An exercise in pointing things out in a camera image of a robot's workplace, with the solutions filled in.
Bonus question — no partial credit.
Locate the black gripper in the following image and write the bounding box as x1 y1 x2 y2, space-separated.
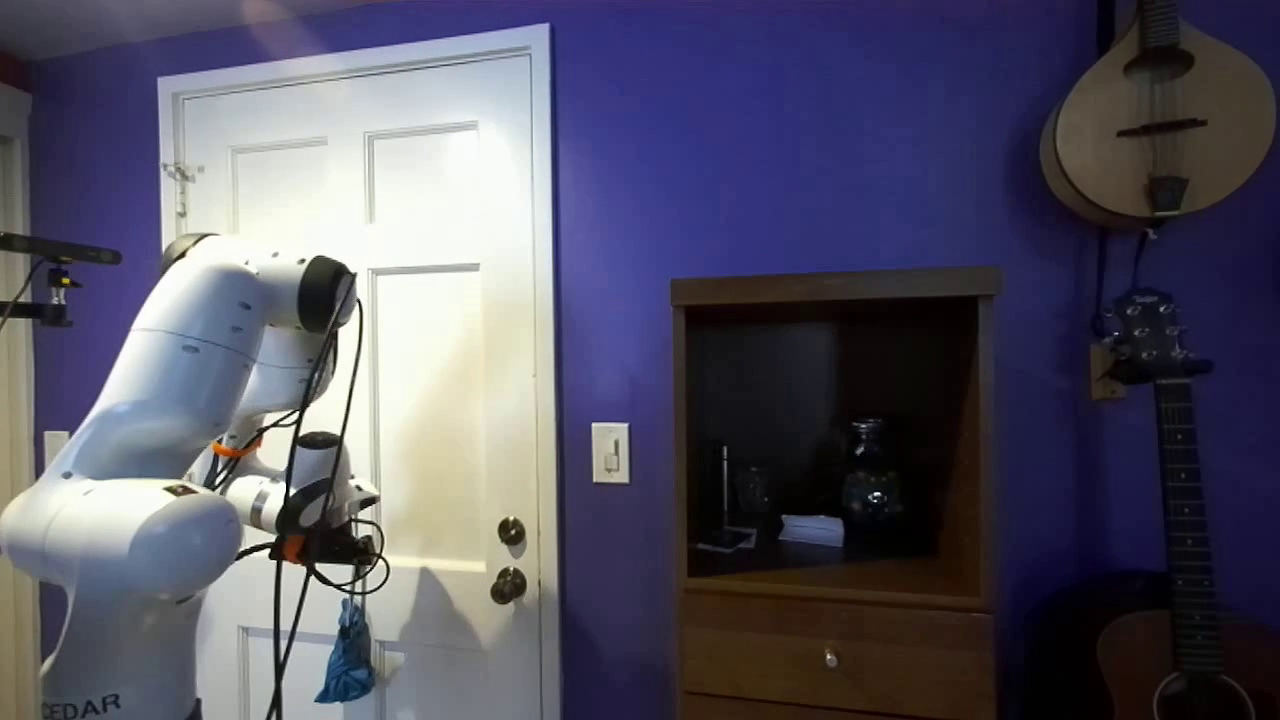
301 488 383 567

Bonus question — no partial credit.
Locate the blue folding umbrella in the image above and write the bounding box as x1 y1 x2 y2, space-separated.
311 556 383 709

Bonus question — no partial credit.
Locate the white panelled door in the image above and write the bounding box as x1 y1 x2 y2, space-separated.
153 22 564 720

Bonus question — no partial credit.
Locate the dark round door knob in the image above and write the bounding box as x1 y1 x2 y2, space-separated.
484 566 531 610

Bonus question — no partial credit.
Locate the metal door hook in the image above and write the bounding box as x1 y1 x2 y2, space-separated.
161 151 207 220

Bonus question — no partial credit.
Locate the brown wooden cabinet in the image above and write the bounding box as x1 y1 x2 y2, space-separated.
667 263 1003 720

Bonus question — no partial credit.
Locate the metal upright holder stand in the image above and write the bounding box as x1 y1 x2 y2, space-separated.
690 440 766 556

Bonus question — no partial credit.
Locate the black vase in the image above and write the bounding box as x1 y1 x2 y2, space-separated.
838 412 917 566

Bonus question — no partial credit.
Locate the acoustic guitar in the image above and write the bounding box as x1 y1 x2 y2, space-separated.
1016 288 1280 720

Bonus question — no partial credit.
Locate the tan mandolin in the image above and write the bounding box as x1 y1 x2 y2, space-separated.
1038 0 1280 234

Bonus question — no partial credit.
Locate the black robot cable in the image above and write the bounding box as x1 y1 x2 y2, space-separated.
262 297 400 720

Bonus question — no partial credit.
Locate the white wall switch plate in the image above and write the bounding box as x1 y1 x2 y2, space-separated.
38 423 76 472
588 416 635 492

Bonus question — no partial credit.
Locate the black camera on tripod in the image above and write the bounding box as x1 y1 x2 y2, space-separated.
0 228 126 331

